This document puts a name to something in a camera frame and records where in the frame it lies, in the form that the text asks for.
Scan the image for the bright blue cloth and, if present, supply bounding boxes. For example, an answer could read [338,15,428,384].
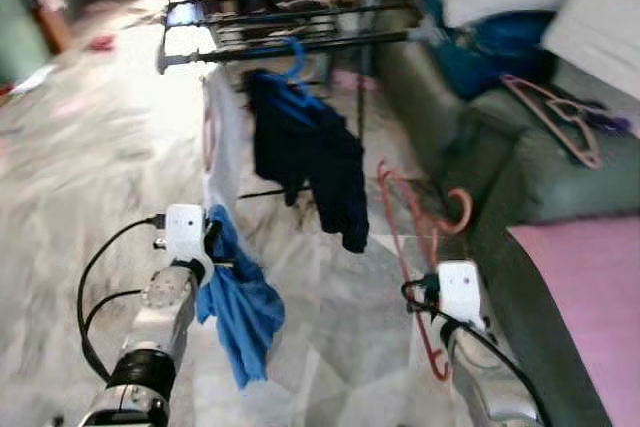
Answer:
[195,205,286,390]

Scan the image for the pink red clothes hanger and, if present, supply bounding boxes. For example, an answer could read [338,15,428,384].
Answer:
[377,159,473,383]

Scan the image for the blue plastic clothes hanger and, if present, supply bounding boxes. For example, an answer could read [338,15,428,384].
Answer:
[262,37,321,108]

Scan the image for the pink hanger with notches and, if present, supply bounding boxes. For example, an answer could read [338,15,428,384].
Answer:
[500,74,603,170]

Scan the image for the purple clothes hanger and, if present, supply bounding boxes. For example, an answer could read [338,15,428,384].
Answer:
[575,107,633,138]

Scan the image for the white sleeveless top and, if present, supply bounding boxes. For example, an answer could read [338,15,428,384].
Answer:
[203,69,248,210]

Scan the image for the navy blue long garment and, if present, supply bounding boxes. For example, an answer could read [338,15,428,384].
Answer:
[245,69,371,253]

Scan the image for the pink fabric mat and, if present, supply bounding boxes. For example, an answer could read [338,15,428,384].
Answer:
[508,215,640,427]

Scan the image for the green leather sofa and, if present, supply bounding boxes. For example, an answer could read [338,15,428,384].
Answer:
[375,27,640,427]

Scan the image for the black metal drying rack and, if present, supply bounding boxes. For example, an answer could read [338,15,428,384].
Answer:
[158,0,443,203]

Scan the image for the black rod grey end caps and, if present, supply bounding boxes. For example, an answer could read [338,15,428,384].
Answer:
[158,29,441,73]

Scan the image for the blue bag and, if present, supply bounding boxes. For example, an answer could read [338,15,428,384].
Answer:
[430,0,556,98]

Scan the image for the green cabinet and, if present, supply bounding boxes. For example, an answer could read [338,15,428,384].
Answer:
[0,0,51,83]

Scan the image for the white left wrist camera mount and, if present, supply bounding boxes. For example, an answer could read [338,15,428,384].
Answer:
[165,204,208,266]

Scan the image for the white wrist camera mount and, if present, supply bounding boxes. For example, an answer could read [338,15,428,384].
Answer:
[165,204,208,266]
[437,262,483,326]

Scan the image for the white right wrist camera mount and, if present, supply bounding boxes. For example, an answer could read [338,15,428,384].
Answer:
[437,262,483,326]

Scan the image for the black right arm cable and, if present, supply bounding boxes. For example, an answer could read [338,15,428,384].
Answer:
[402,282,553,427]

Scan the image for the short black left arm cable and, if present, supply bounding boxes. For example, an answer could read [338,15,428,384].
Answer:
[82,289,149,348]

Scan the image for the long black left arm cable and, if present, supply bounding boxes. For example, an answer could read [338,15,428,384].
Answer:
[76,213,169,384]

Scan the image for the brown wooden post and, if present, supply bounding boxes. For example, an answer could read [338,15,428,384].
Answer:
[40,7,71,53]

